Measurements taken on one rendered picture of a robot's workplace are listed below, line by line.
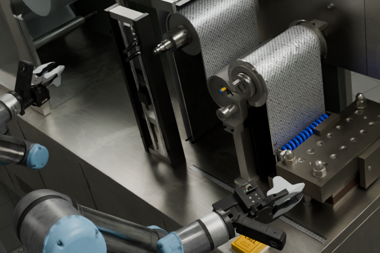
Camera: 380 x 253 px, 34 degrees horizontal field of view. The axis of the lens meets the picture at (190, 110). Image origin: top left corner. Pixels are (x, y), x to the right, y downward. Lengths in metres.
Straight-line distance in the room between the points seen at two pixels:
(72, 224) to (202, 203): 0.81
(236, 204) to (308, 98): 0.54
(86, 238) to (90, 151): 1.12
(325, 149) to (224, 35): 0.45
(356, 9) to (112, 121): 1.02
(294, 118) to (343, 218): 0.31
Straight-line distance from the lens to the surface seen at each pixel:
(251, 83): 1.70
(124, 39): 1.89
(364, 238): 1.89
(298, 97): 1.83
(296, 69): 1.78
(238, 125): 1.78
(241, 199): 1.43
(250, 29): 1.96
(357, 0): 1.81
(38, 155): 1.90
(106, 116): 2.40
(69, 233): 1.13
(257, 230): 1.40
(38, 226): 1.18
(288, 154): 1.75
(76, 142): 2.31
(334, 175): 1.73
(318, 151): 1.81
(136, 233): 1.45
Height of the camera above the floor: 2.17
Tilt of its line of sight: 33 degrees down
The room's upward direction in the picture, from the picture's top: 13 degrees counter-clockwise
